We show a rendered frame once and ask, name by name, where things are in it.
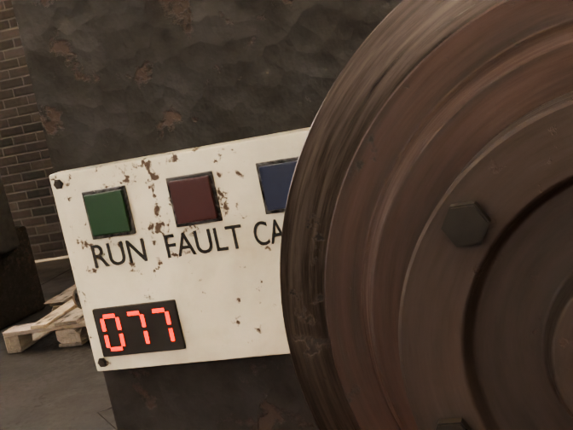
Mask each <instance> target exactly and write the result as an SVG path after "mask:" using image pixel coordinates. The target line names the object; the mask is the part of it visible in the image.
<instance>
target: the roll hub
mask: <svg viewBox="0 0 573 430"><path fill-rule="evenodd" d="M468 201H476V202H477V203H478V204H479V205H480V206H481V208H482V209H483V210H484V211H485V213H486V214H487V215H488V216H489V218H490V219H491V221H490V223H489V227H488V229H487V231H486V234H485V236H484V238H483V242H482V244H481V245H474V246H467V247H456V246H455V245H454V243H453V242H452V241H451V240H450V239H449V238H448V237H447V236H446V234H445V233H444V232H443V231H442V229H441V228H442V226H443V222H444V219H445V217H446V215H447V212H448V210H449V207H450V205H451V204H456V203H462V202H468ZM398 349H399V358H400V365H401V371H402V379H403V384H404V387H405V392H406V394H407V398H408V402H409V406H410V409H411V410H412V413H413V416H414V419H415V422H416V424H417V427H418V429H419V430H435V429H436V427H437V424H438V421H439V419H448V418H461V417H462V418H463V419H464V420H465V421H466V423H467V424H468V425H469V426H470V428H471V429H472V430H573V91H571V92H569V93H566V94H564V95H562V96H559V97H557V98H555V99H553V100H551V101H549V102H546V103H544V104H542V105H541V106H539V107H537V108H536V109H534V110H532V111H530V112H528V113H527V114H525V115H524V116H523V117H521V118H520V119H517V120H516V121H514V122H513V123H512V124H510V125H509V126H508V127H507V128H506V129H504V130H503V131H501V132H500V133H499V134H498V135H497V136H495V137H494V138H493V139H492V140H490V141H489V142H488V143H487V144H486V145H485V146H484V147H483V148H482V149H481V150H480V151H479V152H478V153H477V154H476V155H475V156H474V157H473V158H472V159H471V160H470V161H469V163H468V164H467V165H466V166H465V167H464V169H463V170H462V171H461V172H460V174H459V175H458V176H457V178H456V179H455V180H454V181H453V183H452V184H451V185H450V187H449V189H448V190H447V191H446V193H445V194H444V196H443V198H442V199H441V200H440V201H439V202H438V204H437V206H436V207H435V209H434V211H433V212H432V214H431V216H430V217H429V219H428V220H427V222H426V224H425V227H424V229H423V230H422V232H421V234H420V237H419V239H418V241H417V243H416V246H415V248H414V251H413V254H412V257H411V259H410V262H409V265H408V269H407V273H406V276H405V279H404V283H403V287H402V296H401V301H400V309H399V318H398Z"/></svg>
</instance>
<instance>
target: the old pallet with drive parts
mask: <svg viewBox="0 0 573 430"><path fill-rule="evenodd" d="M75 288H76V284H74V285H73V286H71V287H70V288H68V289H66V290H65V291H63V292H62V293H61V294H58V295H56V296H55V297H53V298H52V299H50V300H48V301H47V302H45V304H50V306H53V308H52V312H50V314H48V315H47V316H45V317H43V318H42V319H40V320H39V321H37V322H34V323H27V324H21V325H14V326H13V327H11V328H9V329H8V330H6V331H4V332H3V338H4V341H5V345H6V347H7V351H8V354H11V353H18V352H23V351H24V350H25V349H27V348H28V347H30V346H31V345H33V344H35V343H36V342H38V341H39V340H41V339H42V338H44V337H45V336H47V335H48V334H50V333H52V332H53V331H55V330H56V331H55V333H56V338H57V340H58V341H59V342H60V344H59V347H69V346H81V345H83V344H84V343H86V342H87V341H89V340H90V338H89V335H88V331H87V328H86V324H85V320H84V314H83V311H82V309H79V308H78V307H77V306H76V305H75V304H74V302H73V300H72V292H73V290H74V289H75ZM34 333H35V334H34Z"/></svg>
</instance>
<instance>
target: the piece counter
mask: <svg viewBox="0 0 573 430"><path fill-rule="evenodd" d="M158 312H164V313H165V318H166V321H167V324H171V320H170V315H169V312H168V311H165V310H164V308H158V309H152V313H158ZM127 315H128V316H134V315H140V314H139V311H129V312H127ZM113 317H115V315H114V314H106V315H103V319H100V321H101V327H102V331H103V332H105V331H107V330H106V326H105V323H104V319H105V318H113ZM140 318H141V322H142V327H143V328H144V327H146V323H145V319H144V316H143V314H141V315H140ZM115 320H116V323H117V327H118V330H120V329H122V328H121V325H120V321H119V318H118V317H115ZM143 333H144V336H145V340H146V343H147V344H150V341H149V337H148V332H147V331H143ZM169 333H170V337H171V341H175V337H174V334H173V330H172V328H169ZM104 338H105V341H106V345H107V348H109V347H111V346H110V343H109V339H108V336H107V335H104ZM119 338H120V341H121V345H122V346H125V342H124V336H123V334H119ZM122 346H117V347H111V351H112V352H114V351H123V347H122Z"/></svg>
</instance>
